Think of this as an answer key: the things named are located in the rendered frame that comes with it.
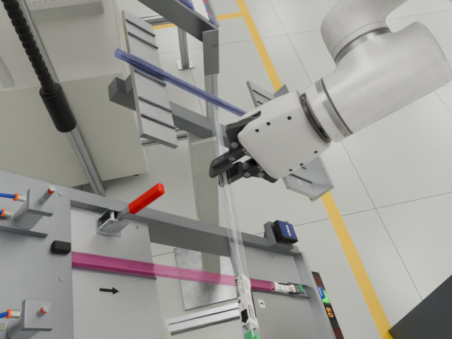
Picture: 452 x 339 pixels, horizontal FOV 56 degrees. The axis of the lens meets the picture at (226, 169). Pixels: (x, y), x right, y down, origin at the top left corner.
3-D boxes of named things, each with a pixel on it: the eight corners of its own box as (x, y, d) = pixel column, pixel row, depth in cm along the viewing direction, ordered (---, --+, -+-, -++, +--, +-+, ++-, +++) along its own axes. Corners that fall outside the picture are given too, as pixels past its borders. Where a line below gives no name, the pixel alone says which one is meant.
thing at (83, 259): (294, 288, 82) (300, 284, 82) (297, 294, 82) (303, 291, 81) (35, 250, 49) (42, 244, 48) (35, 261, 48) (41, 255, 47)
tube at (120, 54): (292, 138, 107) (295, 136, 107) (294, 142, 106) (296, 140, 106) (114, 52, 75) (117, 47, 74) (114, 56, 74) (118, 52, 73)
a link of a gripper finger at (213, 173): (248, 145, 62) (212, 166, 65) (235, 130, 61) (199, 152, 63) (248, 158, 60) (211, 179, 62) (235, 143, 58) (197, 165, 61)
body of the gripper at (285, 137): (337, 124, 62) (272, 160, 66) (300, 72, 57) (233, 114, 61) (346, 155, 56) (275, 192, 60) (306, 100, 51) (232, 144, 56)
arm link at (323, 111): (348, 114, 61) (329, 124, 62) (317, 67, 57) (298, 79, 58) (360, 147, 54) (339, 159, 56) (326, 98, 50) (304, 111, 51)
